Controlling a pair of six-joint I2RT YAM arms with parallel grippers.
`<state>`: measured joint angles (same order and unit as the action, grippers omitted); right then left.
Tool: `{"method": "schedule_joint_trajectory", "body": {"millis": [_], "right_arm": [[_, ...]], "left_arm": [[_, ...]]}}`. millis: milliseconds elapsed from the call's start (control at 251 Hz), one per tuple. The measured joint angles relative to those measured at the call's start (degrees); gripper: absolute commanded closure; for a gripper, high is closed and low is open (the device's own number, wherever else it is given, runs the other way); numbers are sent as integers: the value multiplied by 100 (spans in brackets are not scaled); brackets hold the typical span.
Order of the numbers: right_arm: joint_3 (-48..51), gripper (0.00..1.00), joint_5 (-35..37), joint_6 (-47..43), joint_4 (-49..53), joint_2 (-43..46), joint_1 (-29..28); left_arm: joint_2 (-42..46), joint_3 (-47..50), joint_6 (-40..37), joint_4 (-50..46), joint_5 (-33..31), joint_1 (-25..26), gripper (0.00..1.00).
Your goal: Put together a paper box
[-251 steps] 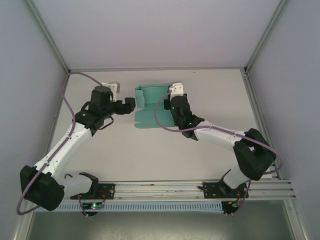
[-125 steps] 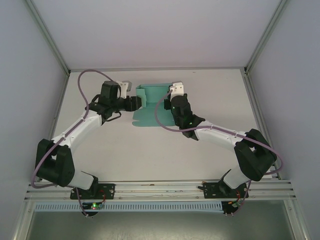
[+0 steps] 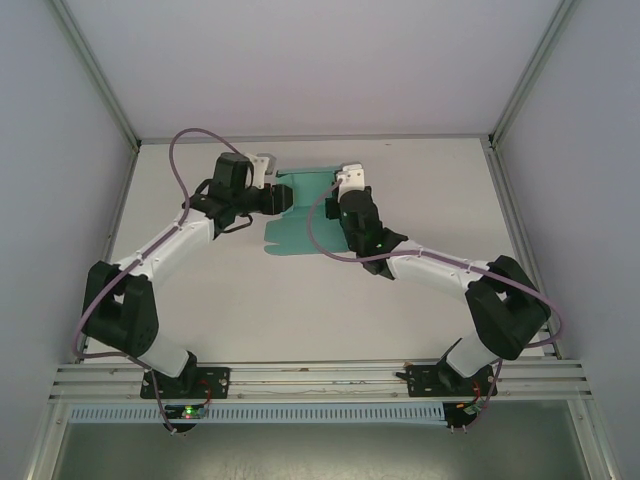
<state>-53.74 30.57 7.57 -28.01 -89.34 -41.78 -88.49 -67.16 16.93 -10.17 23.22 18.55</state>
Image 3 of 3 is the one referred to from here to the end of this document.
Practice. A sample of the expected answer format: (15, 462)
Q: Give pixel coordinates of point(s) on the thin aluminium table edge rail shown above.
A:
(315, 139)

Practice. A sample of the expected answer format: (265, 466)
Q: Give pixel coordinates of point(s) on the aluminium side rail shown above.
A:
(107, 250)
(522, 225)

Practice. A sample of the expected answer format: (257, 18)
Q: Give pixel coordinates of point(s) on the aluminium corner post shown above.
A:
(95, 75)
(532, 75)

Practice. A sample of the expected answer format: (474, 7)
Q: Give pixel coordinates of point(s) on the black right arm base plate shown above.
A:
(417, 382)

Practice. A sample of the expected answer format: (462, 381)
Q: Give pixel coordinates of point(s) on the teal green cloth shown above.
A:
(300, 235)

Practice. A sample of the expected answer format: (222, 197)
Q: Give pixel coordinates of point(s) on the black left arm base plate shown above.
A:
(220, 382)

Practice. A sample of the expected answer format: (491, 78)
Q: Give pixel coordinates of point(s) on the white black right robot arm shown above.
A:
(505, 315)

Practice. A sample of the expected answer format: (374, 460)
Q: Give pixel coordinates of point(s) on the circuit board with green light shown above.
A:
(187, 412)

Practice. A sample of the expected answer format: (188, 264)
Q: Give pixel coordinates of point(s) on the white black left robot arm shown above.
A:
(120, 320)

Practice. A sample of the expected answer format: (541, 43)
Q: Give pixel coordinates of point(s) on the black round mount plate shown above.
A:
(457, 424)
(185, 428)

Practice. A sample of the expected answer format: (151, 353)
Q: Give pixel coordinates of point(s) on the small circuit board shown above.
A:
(471, 408)

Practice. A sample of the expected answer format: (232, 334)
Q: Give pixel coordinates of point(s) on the aluminium frame beam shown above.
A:
(320, 380)

